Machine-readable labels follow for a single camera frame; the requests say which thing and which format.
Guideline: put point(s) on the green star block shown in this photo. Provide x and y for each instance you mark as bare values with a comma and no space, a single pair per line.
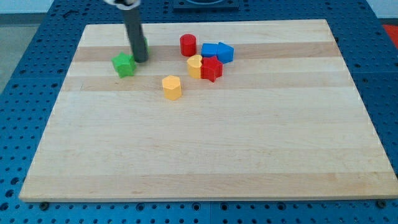
124,65

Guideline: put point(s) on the red star block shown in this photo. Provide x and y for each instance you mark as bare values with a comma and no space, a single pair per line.
211,68

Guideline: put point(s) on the red cylinder block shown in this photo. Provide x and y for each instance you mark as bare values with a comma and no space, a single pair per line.
188,45

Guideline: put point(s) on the white rod mount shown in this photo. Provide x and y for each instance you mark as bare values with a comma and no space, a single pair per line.
124,4

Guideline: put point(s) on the blue triangle block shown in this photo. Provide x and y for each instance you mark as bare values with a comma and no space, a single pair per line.
225,53

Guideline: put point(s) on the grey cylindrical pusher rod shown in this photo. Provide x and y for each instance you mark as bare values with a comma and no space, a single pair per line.
132,22

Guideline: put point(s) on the yellow heart block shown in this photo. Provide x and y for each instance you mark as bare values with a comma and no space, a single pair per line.
194,64

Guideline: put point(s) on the green block behind rod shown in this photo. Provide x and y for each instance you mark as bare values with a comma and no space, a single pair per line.
146,44

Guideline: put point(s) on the yellow hexagon block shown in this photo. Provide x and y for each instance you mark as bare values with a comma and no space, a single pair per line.
172,87

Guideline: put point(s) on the light wooden board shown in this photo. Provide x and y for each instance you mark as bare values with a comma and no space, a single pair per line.
285,121

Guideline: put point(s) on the blue cube block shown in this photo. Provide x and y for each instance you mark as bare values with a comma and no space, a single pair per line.
209,50

